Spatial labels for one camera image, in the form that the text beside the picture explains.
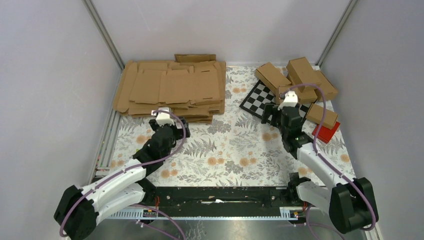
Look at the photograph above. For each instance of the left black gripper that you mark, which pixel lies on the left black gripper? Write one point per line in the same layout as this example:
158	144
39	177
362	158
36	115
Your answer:
179	132

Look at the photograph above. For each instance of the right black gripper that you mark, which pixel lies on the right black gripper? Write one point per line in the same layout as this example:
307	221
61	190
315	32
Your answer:
270	109

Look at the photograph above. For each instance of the brown cardboard box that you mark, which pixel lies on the brown cardboard box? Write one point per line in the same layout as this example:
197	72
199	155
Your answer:
304	98

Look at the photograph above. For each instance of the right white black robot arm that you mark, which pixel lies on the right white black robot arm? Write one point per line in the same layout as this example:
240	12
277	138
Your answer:
348	201

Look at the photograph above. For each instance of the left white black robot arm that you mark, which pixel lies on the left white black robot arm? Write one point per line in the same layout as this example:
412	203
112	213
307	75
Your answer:
81	209

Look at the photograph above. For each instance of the folded brown box far left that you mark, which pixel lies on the folded brown box far left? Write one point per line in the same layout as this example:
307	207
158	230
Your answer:
271	77

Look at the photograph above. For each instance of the folded brown box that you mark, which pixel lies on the folded brown box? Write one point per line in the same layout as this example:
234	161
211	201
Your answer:
300	71
316	112
329	91
271	77

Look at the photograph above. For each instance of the folded brown box near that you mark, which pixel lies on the folded brown box near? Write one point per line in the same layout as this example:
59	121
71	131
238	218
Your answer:
316	112

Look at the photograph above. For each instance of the folded brown box top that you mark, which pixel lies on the folded brown box top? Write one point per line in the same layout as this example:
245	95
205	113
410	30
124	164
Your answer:
300	71

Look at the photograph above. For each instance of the red box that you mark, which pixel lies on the red box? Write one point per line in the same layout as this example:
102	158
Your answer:
327	131

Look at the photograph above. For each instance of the folded brown box right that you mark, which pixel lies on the folded brown box right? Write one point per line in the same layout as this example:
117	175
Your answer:
329	91

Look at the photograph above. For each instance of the black white checkerboard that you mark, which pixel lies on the black white checkerboard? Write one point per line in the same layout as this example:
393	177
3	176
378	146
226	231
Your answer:
252	107

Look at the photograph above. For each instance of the stack of flat cardboard blanks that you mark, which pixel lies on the stack of flat cardboard blanks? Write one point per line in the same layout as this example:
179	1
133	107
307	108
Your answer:
192	86

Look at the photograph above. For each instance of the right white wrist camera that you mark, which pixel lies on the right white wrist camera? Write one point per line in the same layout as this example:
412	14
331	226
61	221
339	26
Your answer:
288	99

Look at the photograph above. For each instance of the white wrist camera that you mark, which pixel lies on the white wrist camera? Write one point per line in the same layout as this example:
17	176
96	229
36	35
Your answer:
288	99
162	116

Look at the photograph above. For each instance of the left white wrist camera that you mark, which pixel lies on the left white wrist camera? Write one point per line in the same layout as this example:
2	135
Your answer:
162	116

